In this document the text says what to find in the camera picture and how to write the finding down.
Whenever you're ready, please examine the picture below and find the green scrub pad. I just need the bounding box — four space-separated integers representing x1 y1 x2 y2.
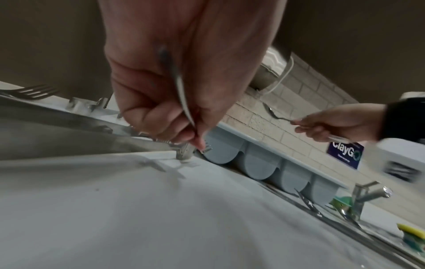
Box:
329 196 353 212

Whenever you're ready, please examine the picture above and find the person's left hand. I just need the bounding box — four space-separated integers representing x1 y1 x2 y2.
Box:
98 0 288 152

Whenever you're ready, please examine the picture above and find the silver fork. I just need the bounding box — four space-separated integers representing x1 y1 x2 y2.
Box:
0 84 61 101
157 44 214 161

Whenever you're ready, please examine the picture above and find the person's right hand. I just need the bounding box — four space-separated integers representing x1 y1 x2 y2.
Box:
290 103 388 144

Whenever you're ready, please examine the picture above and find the person's right forearm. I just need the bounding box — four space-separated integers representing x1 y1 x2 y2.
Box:
379 97 425 146

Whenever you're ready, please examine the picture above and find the yellow green sponge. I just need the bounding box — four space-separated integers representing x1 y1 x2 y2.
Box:
396 223 425 253

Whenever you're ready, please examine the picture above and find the silver spoon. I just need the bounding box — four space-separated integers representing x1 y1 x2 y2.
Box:
262 101 349 144

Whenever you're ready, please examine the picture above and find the blue wall sign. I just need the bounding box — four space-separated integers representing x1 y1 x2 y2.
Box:
326 140 365 170

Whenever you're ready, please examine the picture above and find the stainless steel tray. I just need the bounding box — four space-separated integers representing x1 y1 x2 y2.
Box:
0 96 178 161

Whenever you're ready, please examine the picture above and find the silver cutlery piece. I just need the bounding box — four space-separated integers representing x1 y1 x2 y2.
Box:
294 188 324 218

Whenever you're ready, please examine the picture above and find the chrome sink faucet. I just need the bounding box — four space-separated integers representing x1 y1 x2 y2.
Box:
337 180 393 222

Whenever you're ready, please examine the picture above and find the grey-blue cutlery organiser tray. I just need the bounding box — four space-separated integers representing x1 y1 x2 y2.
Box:
198 122 349 206

